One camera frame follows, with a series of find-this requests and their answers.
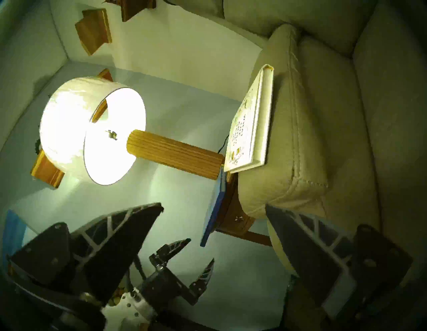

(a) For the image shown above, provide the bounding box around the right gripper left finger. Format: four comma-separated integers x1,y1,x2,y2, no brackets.
7,203,164,302

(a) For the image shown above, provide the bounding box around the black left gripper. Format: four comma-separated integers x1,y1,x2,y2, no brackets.
138,239,215,306

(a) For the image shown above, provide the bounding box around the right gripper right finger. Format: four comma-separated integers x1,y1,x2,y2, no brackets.
265,204,414,322

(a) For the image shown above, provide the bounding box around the blue Rumi poems book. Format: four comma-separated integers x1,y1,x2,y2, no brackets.
199,166,228,248

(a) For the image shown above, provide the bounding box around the cream Amish hardcover book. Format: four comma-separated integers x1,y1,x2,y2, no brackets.
223,64,275,174

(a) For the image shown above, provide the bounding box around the beige leather sofa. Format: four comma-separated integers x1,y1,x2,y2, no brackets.
168,0,427,331

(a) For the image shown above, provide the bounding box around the round wooden side table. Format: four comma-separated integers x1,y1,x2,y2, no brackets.
215,170,272,247

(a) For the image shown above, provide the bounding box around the table lamp with wooden column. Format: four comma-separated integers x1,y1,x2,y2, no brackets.
39,76,226,186

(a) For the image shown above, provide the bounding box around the blue rectangular wall panel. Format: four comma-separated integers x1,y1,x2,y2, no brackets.
0,210,27,267

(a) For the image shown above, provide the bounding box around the small wooden wall shelf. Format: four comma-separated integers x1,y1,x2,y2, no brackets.
75,8,112,55

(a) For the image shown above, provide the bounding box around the live-edge wooden wall shelf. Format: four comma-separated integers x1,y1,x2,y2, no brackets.
120,0,157,22

